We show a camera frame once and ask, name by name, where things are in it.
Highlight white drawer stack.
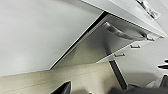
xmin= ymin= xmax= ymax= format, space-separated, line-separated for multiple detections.
xmin=96 ymin=37 xmax=168 ymax=65

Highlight stainless steel dishwasher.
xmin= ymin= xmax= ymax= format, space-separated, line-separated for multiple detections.
xmin=52 ymin=19 xmax=152 ymax=69

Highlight white two-door sink cabinet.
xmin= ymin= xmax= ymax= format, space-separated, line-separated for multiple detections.
xmin=0 ymin=0 xmax=105 ymax=78

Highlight grey bin black lid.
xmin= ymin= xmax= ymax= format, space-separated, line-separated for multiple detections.
xmin=128 ymin=74 xmax=168 ymax=94

